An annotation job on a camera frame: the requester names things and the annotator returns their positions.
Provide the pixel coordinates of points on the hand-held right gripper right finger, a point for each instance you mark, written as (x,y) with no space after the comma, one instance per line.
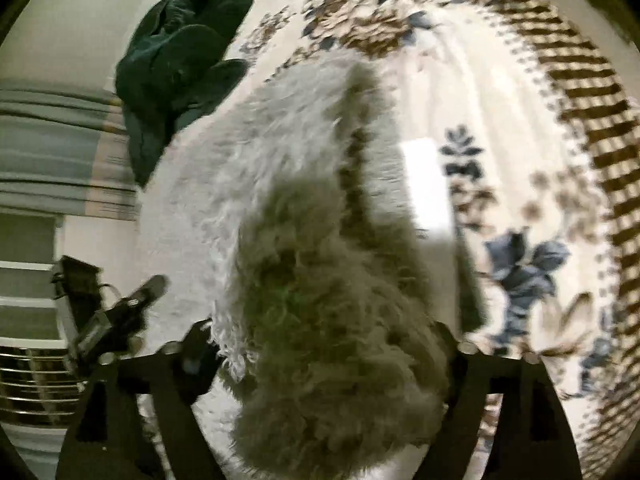
(450,360)

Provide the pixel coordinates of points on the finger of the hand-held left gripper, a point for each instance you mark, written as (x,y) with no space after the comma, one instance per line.
(150,287)

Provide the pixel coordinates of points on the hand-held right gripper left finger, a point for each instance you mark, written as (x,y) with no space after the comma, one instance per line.
(197,355)

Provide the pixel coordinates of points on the grey fluffy blanket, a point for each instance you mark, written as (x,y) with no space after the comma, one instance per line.
(325,310)

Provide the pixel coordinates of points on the white folded pants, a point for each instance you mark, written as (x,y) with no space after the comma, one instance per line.
(425,185)

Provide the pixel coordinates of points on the window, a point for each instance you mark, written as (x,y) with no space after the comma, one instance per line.
(25,280)

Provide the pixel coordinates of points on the grey window curtain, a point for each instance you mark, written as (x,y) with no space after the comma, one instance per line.
(50,150)

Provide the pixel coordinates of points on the dark green quilt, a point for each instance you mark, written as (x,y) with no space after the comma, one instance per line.
(185,60)

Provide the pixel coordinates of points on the floral blanket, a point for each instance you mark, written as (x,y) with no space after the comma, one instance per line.
(500,110)

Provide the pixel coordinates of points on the brown checked bed sheet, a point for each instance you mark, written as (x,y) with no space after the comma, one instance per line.
(615,160)

